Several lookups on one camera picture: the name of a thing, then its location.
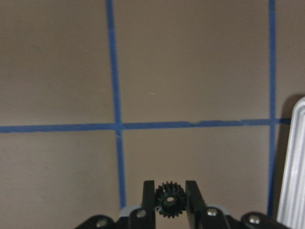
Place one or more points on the ribbed silver metal tray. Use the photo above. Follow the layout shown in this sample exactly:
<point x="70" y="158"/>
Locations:
<point x="291" y="210"/>

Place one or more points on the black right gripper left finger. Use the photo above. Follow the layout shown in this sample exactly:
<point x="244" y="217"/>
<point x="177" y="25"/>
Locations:
<point x="148" y="204"/>

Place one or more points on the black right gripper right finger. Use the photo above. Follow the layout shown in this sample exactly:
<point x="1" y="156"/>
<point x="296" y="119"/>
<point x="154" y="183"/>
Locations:
<point x="195" y="206"/>

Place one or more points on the small black bearing gear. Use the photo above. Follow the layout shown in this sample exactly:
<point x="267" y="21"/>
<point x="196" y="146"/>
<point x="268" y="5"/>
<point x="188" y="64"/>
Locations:
<point x="170" y="199"/>

